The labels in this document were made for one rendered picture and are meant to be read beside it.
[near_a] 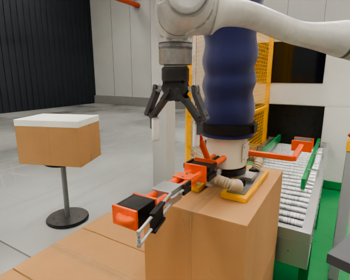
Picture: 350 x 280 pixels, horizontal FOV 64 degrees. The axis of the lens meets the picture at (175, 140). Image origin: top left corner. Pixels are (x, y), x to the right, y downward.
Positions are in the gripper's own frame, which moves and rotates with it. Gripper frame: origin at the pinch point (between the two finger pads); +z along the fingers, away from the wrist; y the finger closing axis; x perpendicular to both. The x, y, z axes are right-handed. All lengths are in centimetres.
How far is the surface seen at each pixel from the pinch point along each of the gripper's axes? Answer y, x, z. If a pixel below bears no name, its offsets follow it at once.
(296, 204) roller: -18, -127, 67
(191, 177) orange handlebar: -2.5, -5.9, 12.7
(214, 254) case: -8.5, -11.7, 40.8
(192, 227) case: -0.2, -11.5, 33.2
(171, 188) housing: -1.9, 4.8, 12.7
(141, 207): -3.0, 19.2, 12.1
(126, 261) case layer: 39, -20, 67
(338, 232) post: -45, -135, 83
